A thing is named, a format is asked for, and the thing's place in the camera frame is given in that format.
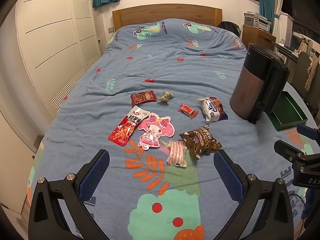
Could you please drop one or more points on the grey chair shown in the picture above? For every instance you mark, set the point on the grey chair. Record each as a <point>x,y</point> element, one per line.
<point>299,79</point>

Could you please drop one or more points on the dark red jerky packet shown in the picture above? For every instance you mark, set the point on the dark red jerky packet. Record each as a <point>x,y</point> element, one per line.
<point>143,97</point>

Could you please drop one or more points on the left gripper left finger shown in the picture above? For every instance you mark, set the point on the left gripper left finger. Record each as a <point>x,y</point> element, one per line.
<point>46,218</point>

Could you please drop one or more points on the blue patterned bed cover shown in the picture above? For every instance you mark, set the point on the blue patterned bed cover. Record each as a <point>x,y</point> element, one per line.
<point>177,132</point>

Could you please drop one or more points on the wooden dresser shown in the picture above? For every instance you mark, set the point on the wooden dresser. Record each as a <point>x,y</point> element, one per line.
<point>255,35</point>

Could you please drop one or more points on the red spicy snack pouch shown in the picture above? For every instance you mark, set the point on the red spicy snack pouch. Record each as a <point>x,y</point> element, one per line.
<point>126,127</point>

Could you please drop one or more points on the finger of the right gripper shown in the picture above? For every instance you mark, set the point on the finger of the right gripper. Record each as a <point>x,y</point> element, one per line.
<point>288,152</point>
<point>311,133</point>

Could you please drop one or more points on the pink striped snack packet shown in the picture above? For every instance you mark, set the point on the pink striped snack packet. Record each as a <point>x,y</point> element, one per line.
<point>177,153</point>

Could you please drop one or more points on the white printer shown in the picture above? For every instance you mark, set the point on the white printer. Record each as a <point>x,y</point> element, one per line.
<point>253,19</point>

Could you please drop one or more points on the small red candy packet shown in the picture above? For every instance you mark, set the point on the small red candy packet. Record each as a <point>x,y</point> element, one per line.
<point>187,110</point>

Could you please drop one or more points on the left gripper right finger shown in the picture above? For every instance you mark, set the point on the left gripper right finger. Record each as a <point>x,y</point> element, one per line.
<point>275,220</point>

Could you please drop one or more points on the teal curtain right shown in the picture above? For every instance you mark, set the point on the teal curtain right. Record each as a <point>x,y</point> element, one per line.
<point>267,8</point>

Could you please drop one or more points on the white wardrobe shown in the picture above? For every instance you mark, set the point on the white wardrobe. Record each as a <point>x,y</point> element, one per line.
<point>58,43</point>

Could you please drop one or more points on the black backpack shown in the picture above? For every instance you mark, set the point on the black backpack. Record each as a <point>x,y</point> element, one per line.
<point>230,26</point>

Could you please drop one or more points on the beige scarf on chair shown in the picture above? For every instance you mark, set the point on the beige scarf on chair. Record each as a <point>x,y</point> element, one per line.
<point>311,71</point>

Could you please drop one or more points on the olive green snack packet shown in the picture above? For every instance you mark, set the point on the olive green snack packet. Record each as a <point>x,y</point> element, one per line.
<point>166,97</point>

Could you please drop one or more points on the white blue cookie pack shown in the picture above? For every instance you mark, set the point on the white blue cookie pack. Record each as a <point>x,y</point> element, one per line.
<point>212,109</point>

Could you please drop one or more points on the wooden headboard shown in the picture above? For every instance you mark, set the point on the wooden headboard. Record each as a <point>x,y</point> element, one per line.
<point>156,12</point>

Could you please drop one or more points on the pink cartoon character packet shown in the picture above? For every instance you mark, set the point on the pink cartoon character packet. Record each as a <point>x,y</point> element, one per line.
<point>154,127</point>

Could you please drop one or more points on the desk with clutter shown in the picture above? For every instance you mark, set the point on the desk with clutter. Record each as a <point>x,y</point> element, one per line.
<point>298,43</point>

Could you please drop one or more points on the green tray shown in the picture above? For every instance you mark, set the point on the green tray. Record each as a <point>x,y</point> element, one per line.
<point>287,113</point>

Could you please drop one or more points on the brown chocolate snack bag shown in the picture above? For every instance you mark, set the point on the brown chocolate snack bag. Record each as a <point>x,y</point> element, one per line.
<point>200,142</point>

